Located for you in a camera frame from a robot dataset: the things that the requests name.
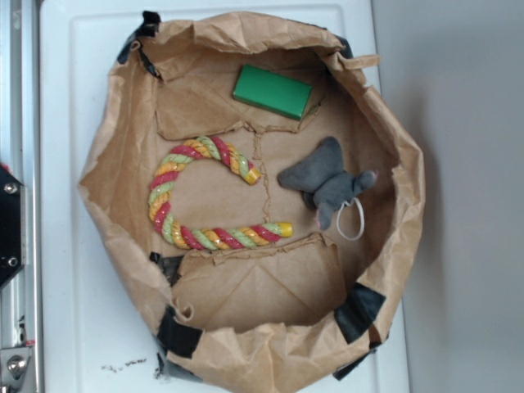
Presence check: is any aluminium frame rail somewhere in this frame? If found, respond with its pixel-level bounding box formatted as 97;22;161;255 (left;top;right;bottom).
1;0;44;392

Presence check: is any green rectangular box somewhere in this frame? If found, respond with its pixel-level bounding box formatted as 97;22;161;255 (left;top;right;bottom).
233;65;312;120

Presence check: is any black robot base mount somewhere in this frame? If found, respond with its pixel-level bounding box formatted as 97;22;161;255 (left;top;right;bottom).
0;164;25;290

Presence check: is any crumpled brown paper bag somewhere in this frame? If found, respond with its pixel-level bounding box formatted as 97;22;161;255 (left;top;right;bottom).
79;11;426;392

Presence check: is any grey plush mouse toy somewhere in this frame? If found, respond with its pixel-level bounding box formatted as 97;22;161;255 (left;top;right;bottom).
278;137;378;242

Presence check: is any multicolored twisted rope toy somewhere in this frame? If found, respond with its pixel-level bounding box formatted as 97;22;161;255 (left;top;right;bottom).
147;136;293;251

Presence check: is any white plastic tray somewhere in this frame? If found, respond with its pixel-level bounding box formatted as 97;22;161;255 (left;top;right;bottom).
40;1;376;392

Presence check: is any silver metal corner bracket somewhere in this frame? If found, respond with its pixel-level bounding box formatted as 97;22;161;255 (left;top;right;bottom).
1;346;36;392

